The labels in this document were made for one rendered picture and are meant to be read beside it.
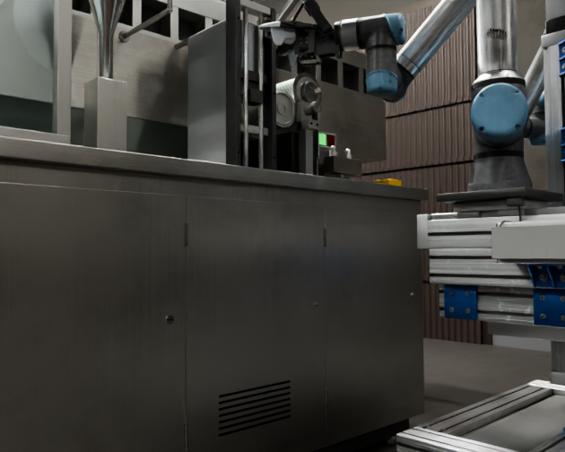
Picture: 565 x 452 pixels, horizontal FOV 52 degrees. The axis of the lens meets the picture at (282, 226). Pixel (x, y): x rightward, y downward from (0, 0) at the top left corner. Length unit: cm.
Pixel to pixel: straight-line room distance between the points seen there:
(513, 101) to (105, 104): 107
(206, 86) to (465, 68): 299
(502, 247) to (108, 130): 108
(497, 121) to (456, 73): 338
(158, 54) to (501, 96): 126
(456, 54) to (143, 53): 307
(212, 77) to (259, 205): 59
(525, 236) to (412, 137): 357
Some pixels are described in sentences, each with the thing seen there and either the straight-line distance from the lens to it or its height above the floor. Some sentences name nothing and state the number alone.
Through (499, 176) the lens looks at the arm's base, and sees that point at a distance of 146.
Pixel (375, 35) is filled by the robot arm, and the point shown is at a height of 119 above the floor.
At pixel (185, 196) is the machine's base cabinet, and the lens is 142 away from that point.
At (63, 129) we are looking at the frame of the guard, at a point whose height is 94.
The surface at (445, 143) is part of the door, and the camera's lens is 465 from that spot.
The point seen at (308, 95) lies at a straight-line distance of 211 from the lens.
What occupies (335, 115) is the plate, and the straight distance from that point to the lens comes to 274.
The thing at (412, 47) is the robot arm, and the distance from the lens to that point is 158.
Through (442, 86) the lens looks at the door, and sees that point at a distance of 476.
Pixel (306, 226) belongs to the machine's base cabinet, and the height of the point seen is 75.
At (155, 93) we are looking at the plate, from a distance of 213.
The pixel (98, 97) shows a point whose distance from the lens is 172.
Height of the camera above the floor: 68
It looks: 3 degrees up
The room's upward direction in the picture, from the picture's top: straight up
